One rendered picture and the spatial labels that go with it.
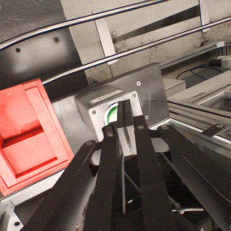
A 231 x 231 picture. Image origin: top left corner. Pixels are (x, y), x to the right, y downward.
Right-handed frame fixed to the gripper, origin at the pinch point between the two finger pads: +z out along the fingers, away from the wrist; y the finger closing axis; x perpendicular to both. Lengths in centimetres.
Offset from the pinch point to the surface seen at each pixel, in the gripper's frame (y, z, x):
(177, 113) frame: 11.1, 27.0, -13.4
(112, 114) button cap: -2.3, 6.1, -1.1
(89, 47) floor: -22, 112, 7
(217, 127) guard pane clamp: 15.8, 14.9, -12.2
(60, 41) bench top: -16.2, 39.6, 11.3
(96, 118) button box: -4.5, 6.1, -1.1
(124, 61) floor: 0, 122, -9
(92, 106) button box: -4.8, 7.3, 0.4
